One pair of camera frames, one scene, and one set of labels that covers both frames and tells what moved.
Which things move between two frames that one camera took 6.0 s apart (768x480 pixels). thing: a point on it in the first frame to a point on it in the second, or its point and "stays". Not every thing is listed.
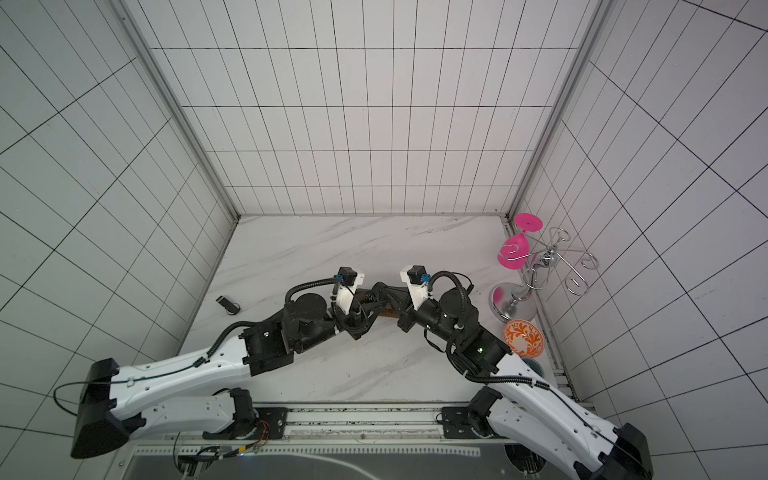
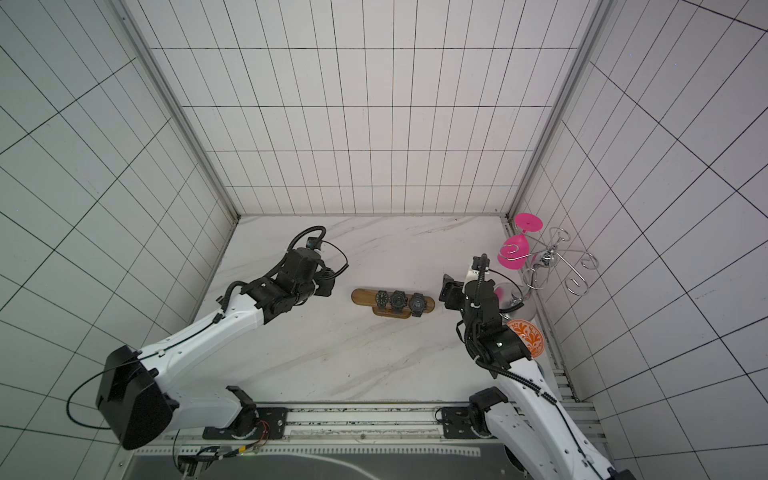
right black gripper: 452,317 to 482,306
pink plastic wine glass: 513,252 stays
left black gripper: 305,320 to 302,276
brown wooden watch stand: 387,311 stays
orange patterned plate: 524,338 stays
